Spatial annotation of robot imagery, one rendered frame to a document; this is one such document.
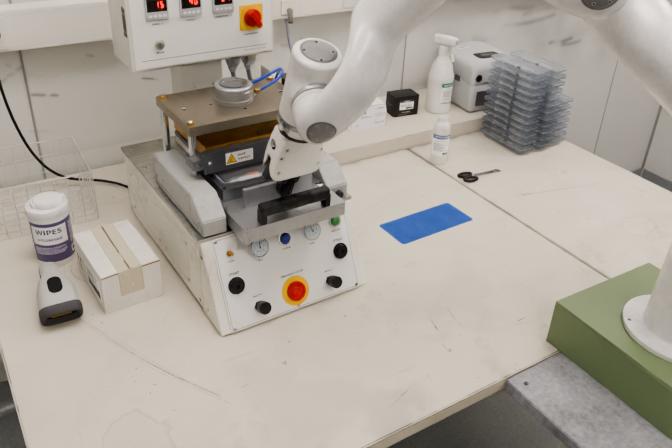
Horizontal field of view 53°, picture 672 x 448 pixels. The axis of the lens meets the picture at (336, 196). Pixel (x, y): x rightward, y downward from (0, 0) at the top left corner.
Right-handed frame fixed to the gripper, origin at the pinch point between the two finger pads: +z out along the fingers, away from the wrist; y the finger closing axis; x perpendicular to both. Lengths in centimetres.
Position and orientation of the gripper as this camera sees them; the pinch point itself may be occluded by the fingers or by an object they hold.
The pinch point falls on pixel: (284, 186)
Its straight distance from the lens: 128.8
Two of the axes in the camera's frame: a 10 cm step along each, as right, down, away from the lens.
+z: -2.2, 6.7, 7.1
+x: -5.0, -7.1, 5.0
